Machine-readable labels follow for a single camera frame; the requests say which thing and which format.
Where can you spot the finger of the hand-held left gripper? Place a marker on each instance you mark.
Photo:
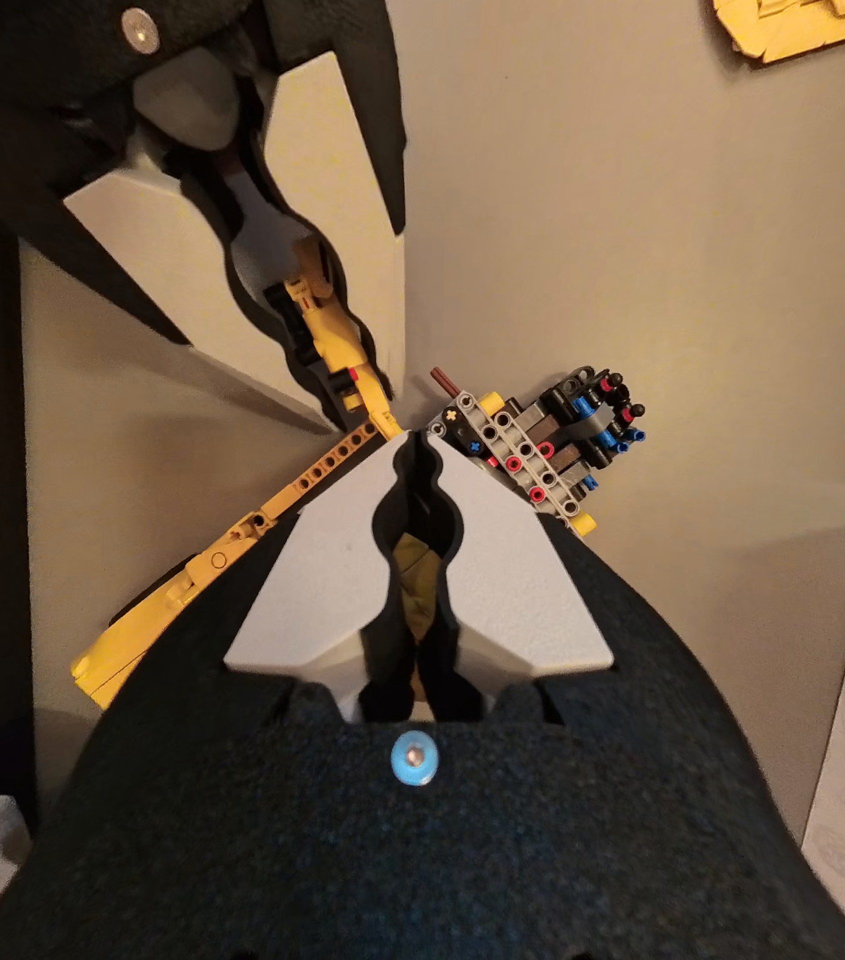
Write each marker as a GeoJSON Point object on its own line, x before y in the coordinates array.
{"type": "Point", "coordinates": [183, 270]}
{"type": "Point", "coordinates": [348, 195]}

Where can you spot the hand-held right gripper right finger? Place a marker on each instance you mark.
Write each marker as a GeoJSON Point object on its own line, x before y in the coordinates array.
{"type": "Point", "coordinates": [528, 593]}

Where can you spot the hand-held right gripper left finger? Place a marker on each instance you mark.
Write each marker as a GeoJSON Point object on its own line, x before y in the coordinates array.
{"type": "Point", "coordinates": [318, 593]}

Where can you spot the yellow toy car chassis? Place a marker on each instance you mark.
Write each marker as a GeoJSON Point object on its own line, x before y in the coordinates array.
{"type": "Point", "coordinates": [528, 443]}

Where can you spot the grey desk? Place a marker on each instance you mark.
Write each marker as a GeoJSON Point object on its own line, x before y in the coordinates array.
{"type": "Point", "coordinates": [618, 225]}

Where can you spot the yellow toy car hood panel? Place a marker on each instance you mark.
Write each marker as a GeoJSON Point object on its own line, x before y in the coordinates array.
{"type": "Point", "coordinates": [813, 27]}

